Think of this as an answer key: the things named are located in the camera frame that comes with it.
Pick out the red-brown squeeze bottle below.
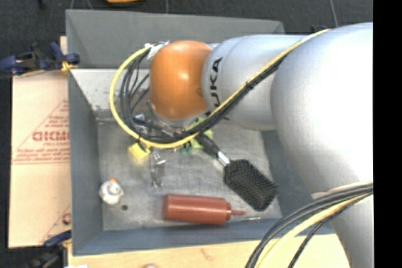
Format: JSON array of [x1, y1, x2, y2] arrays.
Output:
[[161, 193, 247, 227]]

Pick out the yellow small block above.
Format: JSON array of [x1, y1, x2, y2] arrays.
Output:
[[128, 141, 152, 163]]

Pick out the black hairbrush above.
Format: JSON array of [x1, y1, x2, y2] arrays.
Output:
[[197, 131, 279, 212]]

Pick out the brown cardboard board red print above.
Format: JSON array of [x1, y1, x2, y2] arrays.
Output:
[[7, 69, 73, 249]]

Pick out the grey metal bin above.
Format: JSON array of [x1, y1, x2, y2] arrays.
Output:
[[65, 8, 334, 257]]

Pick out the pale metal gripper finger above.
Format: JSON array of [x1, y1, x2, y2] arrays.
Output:
[[150, 152, 159, 188], [156, 158, 167, 187]]

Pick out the white toy duck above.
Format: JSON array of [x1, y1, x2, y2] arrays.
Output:
[[98, 178, 124, 206]]

